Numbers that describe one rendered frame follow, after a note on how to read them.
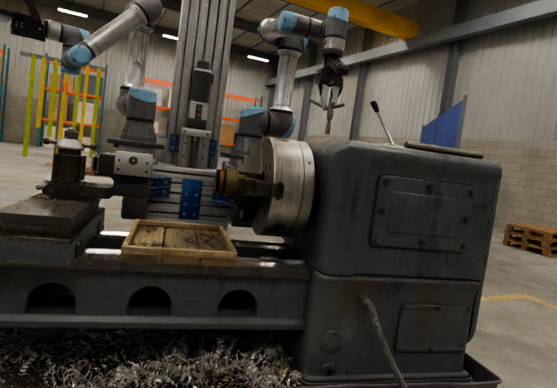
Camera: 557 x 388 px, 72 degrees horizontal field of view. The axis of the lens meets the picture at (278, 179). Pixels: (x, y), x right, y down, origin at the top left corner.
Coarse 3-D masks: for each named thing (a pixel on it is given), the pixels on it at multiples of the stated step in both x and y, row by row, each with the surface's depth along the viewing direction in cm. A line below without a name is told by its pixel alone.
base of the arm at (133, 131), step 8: (128, 120) 164; (136, 120) 163; (144, 120) 164; (152, 120) 167; (128, 128) 164; (136, 128) 163; (144, 128) 164; (152, 128) 168; (120, 136) 165; (128, 136) 162; (136, 136) 162; (144, 136) 164; (152, 136) 167
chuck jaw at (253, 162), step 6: (252, 150) 126; (258, 150) 127; (246, 156) 125; (252, 156) 125; (258, 156) 126; (246, 162) 124; (252, 162) 124; (258, 162) 125; (240, 168) 122; (246, 168) 123; (252, 168) 123; (258, 168) 124; (246, 174) 123; (252, 174) 124; (258, 174) 124
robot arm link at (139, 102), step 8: (136, 88) 163; (128, 96) 165; (136, 96) 163; (144, 96) 163; (152, 96) 165; (128, 104) 164; (136, 104) 163; (144, 104) 163; (152, 104) 166; (128, 112) 164; (136, 112) 163; (144, 112) 164; (152, 112) 167
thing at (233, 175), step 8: (216, 176) 122; (224, 176) 118; (232, 176) 118; (240, 176) 120; (216, 184) 117; (224, 184) 117; (232, 184) 117; (216, 192) 120; (224, 192) 119; (232, 192) 119; (240, 192) 121
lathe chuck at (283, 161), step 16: (272, 144) 115; (288, 144) 117; (272, 160) 113; (288, 160) 112; (272, 176) 111; (288, 176) 110; (288, 192) 110; (256, 208) 126; (272, 208) 110; (288, 208) 111; (256, 224) 123; (272, 224) 113; (288, 224) 114
